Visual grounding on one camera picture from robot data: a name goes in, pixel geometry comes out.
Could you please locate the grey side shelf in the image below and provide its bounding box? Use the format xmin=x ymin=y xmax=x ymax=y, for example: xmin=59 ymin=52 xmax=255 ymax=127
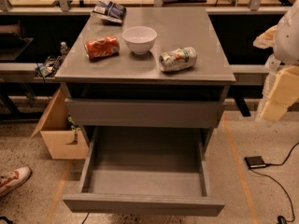
xmin=231 ymin=64 xmax=269 ymax=86
xmin=0 ymin=63 xmax=56 ymax=83

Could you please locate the grey side shelf right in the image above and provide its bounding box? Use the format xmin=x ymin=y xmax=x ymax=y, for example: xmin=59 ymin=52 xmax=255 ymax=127
xmin=231 ymin=64 xmax=269 ymax=86

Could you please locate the closed grey top drawer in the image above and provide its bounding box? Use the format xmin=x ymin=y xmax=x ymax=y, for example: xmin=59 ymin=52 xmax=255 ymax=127
xmin=65 ymin=98 xmax=224 ymax=128

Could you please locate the white red sneaker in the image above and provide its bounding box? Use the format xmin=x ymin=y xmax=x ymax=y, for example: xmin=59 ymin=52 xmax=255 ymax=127
xmin=0 ymin=167 xmax=32 ymax=197

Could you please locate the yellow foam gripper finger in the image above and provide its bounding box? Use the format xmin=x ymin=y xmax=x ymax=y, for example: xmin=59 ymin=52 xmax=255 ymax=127
xmin=260 ymin=65 xmax=299 ymax=122
xmin=253 ymin=25 xmax=277 ymax=49

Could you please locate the white bowl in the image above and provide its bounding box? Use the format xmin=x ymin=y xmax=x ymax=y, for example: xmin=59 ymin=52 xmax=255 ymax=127
xmin=122 ymin=26 xmax=157 ymax=55

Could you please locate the small plastic water bottle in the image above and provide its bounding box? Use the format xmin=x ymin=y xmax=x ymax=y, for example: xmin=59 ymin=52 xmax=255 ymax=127
xmin=60 ymin=42 xmax=69 ymax=60

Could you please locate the black floor cable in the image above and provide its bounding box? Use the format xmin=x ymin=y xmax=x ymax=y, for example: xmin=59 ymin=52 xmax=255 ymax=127
xmin=249 ymin=140 xmax=299 ymax=224

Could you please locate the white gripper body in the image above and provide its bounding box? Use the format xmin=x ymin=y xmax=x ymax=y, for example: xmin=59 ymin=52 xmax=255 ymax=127
xmin=264 ymin=54 xmax=284 ymax=71

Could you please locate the cardboard box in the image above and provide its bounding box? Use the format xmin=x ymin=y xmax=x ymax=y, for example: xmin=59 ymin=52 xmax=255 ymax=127
xmin=31 ymin=88 xmax=89 ymax=160

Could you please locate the black foot pedal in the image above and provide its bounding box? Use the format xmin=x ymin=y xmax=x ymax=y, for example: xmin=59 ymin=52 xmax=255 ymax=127
xmin=244 ymin=156 xmax=266 ymax=169

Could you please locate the orange soda can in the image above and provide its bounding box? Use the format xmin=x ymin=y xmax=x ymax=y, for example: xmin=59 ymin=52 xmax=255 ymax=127
xmin=84 ymin=35 xmax=120 ymax=60

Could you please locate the green white 7up can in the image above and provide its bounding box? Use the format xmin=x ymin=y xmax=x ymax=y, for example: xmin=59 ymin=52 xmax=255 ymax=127
xmin=159 ymin=47 xmax=197 ymax=72

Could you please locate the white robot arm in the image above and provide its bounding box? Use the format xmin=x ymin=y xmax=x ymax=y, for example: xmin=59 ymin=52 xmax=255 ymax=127
xmin=253 ymin=1 xmax=299 ymax=122

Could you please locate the grey drawer cabinet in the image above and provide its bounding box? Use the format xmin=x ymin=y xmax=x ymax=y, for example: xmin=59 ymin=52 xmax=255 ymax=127
xmin=54 ymin=7 xmax=236 ymax=151

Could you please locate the open grey middle drawer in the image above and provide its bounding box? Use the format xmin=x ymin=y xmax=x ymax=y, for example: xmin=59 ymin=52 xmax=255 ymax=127
xmin=63 ymin=127 xmax=224 ymax=217

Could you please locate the grey side shelf left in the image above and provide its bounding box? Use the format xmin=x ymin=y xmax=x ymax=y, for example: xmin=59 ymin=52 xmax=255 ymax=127
xmin=0 ymin=63 xmax=56 ymax=83

